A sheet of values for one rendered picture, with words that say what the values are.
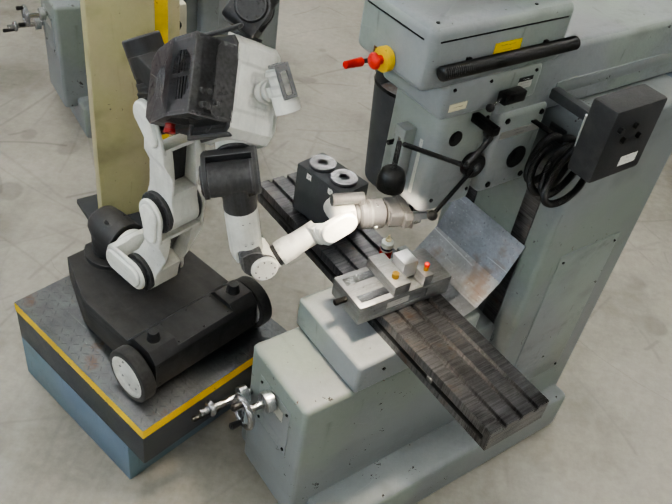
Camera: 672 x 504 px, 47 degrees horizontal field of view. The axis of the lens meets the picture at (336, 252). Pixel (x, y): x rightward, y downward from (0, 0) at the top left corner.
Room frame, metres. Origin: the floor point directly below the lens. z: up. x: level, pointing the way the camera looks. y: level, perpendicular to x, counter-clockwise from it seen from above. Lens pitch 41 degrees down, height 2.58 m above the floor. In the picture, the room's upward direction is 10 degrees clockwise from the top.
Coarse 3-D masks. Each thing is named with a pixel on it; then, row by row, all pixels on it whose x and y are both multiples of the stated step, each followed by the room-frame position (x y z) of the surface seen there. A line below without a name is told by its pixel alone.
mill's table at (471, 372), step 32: (288, 192) 2.22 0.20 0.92; (288, 224) 2.08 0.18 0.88; (320, 256) 1.93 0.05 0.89; (352, 256) 1.93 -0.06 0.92; (384, 320) 1.67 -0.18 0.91; (416, 320) 1.69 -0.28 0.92; (448, 320) 1.72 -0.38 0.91; (416, 352) 1.55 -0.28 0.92; (448, 352) 1.58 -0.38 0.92; (480, 352) 1.61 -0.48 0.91; (448, 384) 1.45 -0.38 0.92; (480, 384) 1.47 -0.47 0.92; (512, 384) 1.51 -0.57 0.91; (480, 416) 1.36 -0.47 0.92; (512, 416) 1.38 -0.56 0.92
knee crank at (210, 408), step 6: (240, 390) 1.61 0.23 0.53; (246, 390) 1.62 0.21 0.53; (246, 396) 1.60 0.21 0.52; (210, 402) 1.55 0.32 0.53; (216, 402) 1.56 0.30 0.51; (222, 402) 1.57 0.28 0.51; (228, 402) 1.58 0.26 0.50; (204, 408) 1.53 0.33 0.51; (210, 408) 1.53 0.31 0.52; (216, 408) 1.55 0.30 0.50; (198, 414) 1.52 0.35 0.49; (204, 414) 1.52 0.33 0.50; (210, 414) 1.53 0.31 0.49; (192, 420) 1.50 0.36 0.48; (198, 420) 1.51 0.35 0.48
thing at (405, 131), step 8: (400, 128) 1.73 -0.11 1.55; (408, 128) 1.73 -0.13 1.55; (416, 128) 1.74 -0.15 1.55; (400, 136) 1.72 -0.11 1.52; (408, 136) 1.72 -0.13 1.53; (392, 152) 1.74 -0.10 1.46; (400, 152) 1.72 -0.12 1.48; (408, 152) 1.73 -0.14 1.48; (392, 160) 1.74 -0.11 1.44; (400, 160) 1.72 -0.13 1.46; (408, 160) 1.74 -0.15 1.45
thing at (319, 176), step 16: (304, 160) 2.16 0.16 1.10; (320, 160) 2.16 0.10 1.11; (304, 176) 2.11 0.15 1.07; (320, 176) 2.08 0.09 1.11; (336, 176) 2.08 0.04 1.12; (352, 176) 2.09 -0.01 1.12; (304, 192) 2.11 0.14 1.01; (320, 192) 2.06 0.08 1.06; (336, 192) 2.02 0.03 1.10; (304, 208) 2.10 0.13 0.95; (320, 208) 2.06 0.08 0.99
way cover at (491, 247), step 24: (456, 216) 2.12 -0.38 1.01; (480, 216) 2.08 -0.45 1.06; (432, 240) 2.09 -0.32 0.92; (456, 240) 2.06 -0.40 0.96; (480, 240) 2.02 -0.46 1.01; (504, 240) 1.98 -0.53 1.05; (456, 264) 1.99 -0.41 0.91; (480, 264) 1.96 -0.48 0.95; (504, 264) 1.93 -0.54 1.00; (456, 288) 1.91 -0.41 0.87; (480, 288) 1.89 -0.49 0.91
